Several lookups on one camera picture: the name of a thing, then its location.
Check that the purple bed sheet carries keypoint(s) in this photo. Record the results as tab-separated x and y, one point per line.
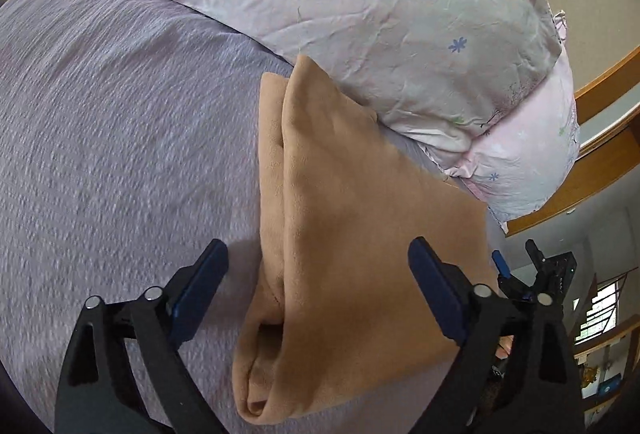
125	138

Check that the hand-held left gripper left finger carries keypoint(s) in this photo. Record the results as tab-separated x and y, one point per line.
197	299

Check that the wooden headboard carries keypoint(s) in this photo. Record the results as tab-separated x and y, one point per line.
575	184

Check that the white floral pillow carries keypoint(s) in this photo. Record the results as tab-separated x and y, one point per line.
350	13

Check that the tan garment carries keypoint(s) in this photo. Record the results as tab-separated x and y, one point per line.
350	214

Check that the window with metal grille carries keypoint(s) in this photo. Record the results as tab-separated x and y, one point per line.
600	309

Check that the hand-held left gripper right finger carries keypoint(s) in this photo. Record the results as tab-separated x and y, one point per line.
436	296

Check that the wooden shelf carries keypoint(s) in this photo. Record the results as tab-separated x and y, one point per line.
602	339

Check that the pink floral pillow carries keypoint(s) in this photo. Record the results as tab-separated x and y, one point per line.
525	153

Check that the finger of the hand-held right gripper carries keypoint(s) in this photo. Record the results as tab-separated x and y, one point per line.
534	256
501	265

